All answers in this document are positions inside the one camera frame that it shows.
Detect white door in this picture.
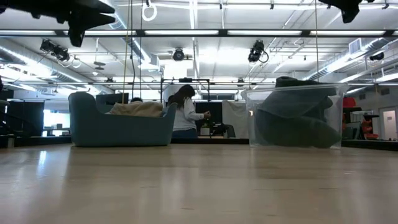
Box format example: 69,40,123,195
379,106,398,141

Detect blue fabric bin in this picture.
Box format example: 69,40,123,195
68,91,178,147

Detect clear plastic bin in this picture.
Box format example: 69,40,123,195
241,82,349,149

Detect black overhead camera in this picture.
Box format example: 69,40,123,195
248,39,270,63

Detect dark computer monitor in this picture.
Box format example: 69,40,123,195
95,92,130,105

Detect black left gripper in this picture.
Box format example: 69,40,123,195
0,0,117,48

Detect white hanging ring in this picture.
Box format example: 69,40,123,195
141,2,158,22

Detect red office chair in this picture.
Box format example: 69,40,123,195
343,96,358,108

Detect white partition panel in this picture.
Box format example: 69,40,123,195
221,100,249,139

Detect black aluminium table frame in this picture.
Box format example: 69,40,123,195
0,136,398,152

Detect black overhead bar with lights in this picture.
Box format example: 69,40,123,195
0,29,398,38

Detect black hanging cable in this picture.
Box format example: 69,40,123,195
130,0,137,100

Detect beige baseball cap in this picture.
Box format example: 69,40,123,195
107,101,165,118

